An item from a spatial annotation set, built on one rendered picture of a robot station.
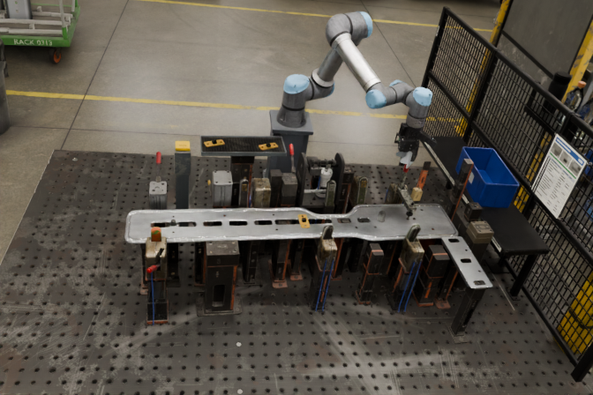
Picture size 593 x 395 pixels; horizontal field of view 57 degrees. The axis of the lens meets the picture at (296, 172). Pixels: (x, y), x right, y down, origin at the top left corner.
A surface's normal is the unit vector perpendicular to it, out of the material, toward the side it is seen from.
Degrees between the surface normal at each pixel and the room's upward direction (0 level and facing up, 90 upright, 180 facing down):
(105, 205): 0
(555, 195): 90
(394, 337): 0
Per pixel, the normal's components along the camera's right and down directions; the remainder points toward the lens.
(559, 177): -0.97, 0.00
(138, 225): 0.13, -0.81
